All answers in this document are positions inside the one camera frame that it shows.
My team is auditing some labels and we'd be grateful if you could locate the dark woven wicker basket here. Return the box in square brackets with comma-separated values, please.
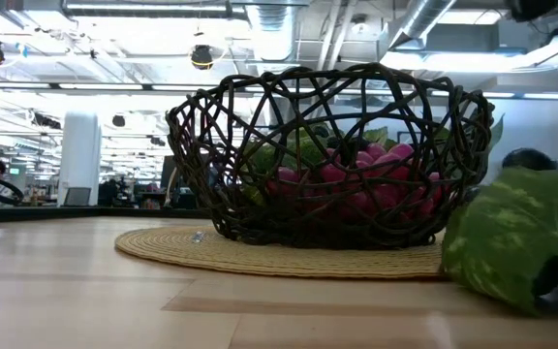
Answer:
[165, 62, 496, 251]

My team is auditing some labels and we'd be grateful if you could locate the round straw placemat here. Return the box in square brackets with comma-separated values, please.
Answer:
[114, 225, 448, 281]

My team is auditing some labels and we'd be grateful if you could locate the dark monitor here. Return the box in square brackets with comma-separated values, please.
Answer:
[160, 154, 178, 195]

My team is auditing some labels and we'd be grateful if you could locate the white column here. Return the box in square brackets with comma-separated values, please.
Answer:
[57, 111, 103, 207]

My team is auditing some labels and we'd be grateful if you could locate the grey monitor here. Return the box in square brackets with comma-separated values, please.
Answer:
[63, 186, 92, 207]

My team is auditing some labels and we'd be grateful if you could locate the round silver ventilation duct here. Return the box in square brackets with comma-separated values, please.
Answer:
[387, 0, 457, 49]

